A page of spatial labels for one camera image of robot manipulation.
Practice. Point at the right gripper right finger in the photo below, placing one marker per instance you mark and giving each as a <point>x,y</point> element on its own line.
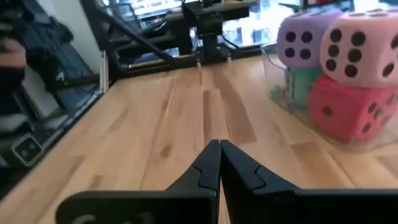
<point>264,202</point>

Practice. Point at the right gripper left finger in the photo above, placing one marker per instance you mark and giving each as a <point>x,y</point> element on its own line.
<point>186,202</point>

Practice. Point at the clear plastic bin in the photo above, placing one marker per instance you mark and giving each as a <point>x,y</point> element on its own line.
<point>357,144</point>

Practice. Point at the small cyan translucent die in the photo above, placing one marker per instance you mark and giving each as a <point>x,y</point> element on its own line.
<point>276,92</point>

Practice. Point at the large teal foam die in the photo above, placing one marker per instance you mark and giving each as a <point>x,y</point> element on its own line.
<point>301,87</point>

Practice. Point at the large red foam die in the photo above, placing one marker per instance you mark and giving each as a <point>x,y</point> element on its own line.
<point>345,109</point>

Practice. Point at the large purple foam die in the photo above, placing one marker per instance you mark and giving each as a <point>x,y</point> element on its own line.
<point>298,40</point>

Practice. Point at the large pink foam die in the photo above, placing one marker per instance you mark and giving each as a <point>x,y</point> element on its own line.
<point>363,53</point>

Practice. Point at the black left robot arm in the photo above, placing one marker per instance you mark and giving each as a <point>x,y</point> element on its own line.
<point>206,25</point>

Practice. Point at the person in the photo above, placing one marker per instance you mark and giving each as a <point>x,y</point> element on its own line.
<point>46,40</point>

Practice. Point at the person's hand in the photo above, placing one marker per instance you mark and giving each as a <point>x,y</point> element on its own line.
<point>12,56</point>

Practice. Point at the black table-level camera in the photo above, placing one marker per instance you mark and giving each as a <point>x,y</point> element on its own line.
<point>28,150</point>

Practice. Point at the black aluminium table frame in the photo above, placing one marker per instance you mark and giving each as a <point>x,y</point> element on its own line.
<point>136,37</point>

